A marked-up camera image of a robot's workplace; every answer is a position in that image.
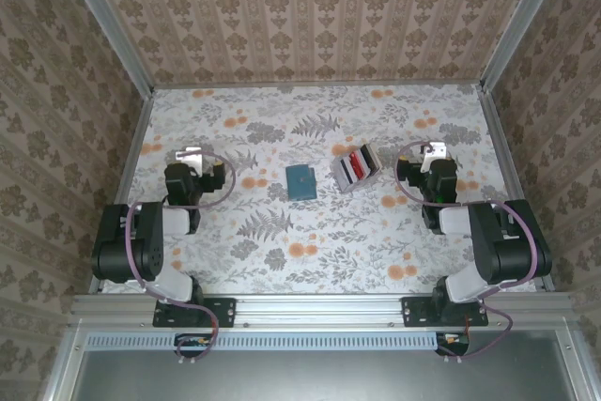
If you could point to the blue card holder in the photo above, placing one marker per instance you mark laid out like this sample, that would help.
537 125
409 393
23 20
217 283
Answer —
300 182

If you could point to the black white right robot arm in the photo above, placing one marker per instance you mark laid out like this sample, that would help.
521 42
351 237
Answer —
507 251

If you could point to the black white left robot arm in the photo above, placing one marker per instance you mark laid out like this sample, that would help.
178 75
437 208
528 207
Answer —
141 241

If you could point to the black card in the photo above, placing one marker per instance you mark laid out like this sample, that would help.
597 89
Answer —
374 157

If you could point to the red card white logo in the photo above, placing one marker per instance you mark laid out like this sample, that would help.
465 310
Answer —
359 166

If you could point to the white card dark panel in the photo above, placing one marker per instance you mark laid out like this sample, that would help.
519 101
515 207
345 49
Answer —
346 168

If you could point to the clear acrylic card stand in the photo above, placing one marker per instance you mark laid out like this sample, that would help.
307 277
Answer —
343 185

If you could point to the yellow power connector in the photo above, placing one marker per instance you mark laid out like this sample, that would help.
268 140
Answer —
452 339
201 340

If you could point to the grey sheet metal panel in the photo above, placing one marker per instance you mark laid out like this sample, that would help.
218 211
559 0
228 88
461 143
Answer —
319 377

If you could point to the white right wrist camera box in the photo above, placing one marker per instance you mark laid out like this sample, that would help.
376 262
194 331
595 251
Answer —
434 149

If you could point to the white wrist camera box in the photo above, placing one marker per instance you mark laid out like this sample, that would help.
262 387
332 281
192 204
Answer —
189 159
434 149

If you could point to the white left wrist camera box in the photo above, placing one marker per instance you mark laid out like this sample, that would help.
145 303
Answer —
189 159

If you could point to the aluminium side rail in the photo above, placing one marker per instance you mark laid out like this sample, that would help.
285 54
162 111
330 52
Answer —
500 138
135 138

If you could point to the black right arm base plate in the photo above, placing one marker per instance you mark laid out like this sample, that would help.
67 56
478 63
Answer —
413 312

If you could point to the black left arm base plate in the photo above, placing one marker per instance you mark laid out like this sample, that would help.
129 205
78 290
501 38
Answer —
225 312

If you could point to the aluminium frame post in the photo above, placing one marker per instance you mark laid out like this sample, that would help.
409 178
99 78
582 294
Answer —
110 25
522 20

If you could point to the aluminium frame cross rail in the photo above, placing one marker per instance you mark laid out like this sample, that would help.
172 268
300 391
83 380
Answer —
319 309

